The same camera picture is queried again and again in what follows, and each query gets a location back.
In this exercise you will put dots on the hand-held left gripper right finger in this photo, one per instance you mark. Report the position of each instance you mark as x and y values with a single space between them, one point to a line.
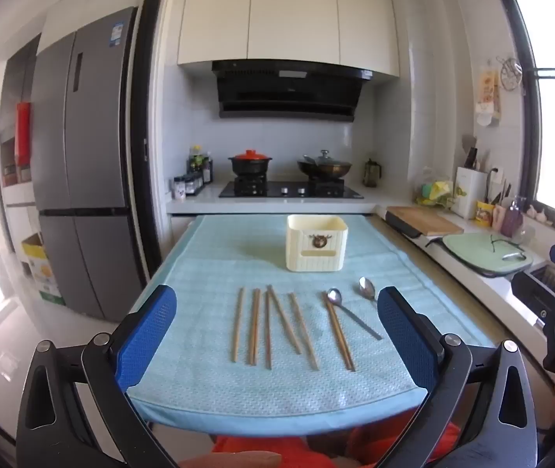
406 339

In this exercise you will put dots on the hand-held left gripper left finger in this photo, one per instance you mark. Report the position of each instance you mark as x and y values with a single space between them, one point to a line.
145 336

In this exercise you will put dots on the metal spoon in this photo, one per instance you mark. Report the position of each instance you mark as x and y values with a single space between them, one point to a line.
334 295
366 286

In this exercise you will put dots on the wooden chopstick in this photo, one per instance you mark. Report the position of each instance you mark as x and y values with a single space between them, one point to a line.
251 326
284 319
337 331
267 331
236 326
256 326
303 331
341 331

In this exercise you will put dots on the cream ribbed utensil holder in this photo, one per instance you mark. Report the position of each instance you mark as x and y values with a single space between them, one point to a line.
306 248

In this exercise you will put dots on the person's left hand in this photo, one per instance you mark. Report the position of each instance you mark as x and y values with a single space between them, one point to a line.
238 460

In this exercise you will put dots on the pale green cutting board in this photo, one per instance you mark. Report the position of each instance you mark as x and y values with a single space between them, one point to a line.
477 251

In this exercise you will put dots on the yellow packet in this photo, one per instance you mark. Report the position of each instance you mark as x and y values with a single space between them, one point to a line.
484 212

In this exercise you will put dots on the light blue woven cloth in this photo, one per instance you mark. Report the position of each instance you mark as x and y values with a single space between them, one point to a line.
209 263

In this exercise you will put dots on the white knife block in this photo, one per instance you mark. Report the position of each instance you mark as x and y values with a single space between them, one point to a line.
470 195

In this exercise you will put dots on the wooden cutting board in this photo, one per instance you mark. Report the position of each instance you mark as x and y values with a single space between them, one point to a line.
423 219

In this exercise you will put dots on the cardboard box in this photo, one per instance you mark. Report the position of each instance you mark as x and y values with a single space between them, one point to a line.
38 263

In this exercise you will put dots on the yellow-green dish cloths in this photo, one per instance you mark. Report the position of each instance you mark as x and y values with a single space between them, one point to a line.
433 194

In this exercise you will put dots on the white kitchen counter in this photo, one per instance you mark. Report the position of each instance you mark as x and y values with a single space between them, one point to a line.
394 197

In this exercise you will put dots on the orange garment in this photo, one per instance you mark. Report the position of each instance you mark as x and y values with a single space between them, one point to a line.
258 443

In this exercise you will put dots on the dark glass jug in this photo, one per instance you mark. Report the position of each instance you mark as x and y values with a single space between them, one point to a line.
371 175

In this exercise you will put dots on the condiment bottle rack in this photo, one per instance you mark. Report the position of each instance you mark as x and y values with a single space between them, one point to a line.
199 170

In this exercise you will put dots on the hanging printed towel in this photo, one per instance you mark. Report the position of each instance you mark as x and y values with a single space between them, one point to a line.
488 92

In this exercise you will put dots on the dark wok with glass lid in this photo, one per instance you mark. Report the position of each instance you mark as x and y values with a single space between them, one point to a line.
326 169

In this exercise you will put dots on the grey refrigerator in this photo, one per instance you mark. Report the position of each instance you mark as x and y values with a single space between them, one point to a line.
87 156

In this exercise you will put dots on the black gas hob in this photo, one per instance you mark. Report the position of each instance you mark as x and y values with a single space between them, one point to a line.
287 191

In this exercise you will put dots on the black pot with orange lid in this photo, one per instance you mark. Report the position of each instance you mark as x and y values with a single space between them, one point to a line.
248 165

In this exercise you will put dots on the metal spatula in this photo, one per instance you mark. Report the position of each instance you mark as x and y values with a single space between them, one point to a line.
308 159

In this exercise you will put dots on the red hanging banner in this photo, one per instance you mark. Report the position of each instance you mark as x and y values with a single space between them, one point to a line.
23 134

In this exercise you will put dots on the black range hood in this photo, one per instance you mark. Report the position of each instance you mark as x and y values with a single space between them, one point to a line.
282 92

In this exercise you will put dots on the white wall cabinet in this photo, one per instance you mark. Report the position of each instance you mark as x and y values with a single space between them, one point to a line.
287 9

